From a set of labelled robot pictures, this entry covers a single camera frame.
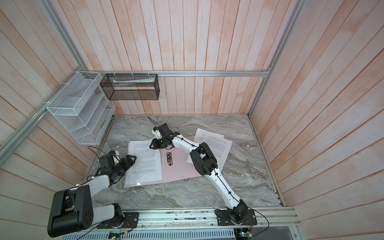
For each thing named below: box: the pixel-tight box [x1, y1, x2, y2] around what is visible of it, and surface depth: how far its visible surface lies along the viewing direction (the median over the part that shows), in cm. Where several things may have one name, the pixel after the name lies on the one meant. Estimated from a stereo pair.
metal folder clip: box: [166, 152, 174, 166], surface depth 97 cm
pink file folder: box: [124, 143, 202, 188], surface depth 93 cm
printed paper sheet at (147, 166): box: [125, 139, 162, 185], surface depth 94 cm
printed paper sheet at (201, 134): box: [193, 128, 225, 144], surface depth 110 cm
